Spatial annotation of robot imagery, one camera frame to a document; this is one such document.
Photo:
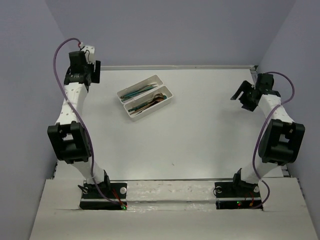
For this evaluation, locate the teal plastic knife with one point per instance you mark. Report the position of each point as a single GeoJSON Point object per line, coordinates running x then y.
{"type": "Point", "coordinates": [142, 90]}
{"type": "Point", "coordinates": [126, 97]}

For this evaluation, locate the white front utensil tray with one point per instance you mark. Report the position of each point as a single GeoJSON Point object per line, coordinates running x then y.
{"type": "Point", "coordinates": [148, 98]}

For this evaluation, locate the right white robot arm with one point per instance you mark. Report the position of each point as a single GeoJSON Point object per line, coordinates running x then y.
{"type": "Point", "coordinates": [280, 137]}

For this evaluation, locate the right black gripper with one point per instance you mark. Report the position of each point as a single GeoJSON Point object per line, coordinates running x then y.
{"type": "Point", "coordinates": [244, 87]}

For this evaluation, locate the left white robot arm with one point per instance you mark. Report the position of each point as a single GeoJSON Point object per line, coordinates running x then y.
{"type": "Point", "coordinates": [69, 136]}

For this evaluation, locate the gold spoon teal handle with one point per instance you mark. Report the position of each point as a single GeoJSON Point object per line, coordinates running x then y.
{"type": "Point", "coordinates": [158, 95]}

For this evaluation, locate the copper round spoon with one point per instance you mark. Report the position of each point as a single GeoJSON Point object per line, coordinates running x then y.
{"type": "Point", "coordinates": [156, 100]}

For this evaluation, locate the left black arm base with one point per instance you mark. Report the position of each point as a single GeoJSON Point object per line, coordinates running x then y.
{"type": "Point", "coordinates": [110, 196]}

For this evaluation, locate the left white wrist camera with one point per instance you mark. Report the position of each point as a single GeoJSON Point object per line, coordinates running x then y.
{"type": "Point", "coordinates": [89, 52]}

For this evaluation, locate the silver spoon teal handle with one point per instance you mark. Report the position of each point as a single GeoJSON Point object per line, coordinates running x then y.
{"type": "Point", "coordinates": [140, 107]}

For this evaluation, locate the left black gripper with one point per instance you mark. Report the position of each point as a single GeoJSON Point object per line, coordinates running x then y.
{"type": "Point", "coordinates": [96, 75]}

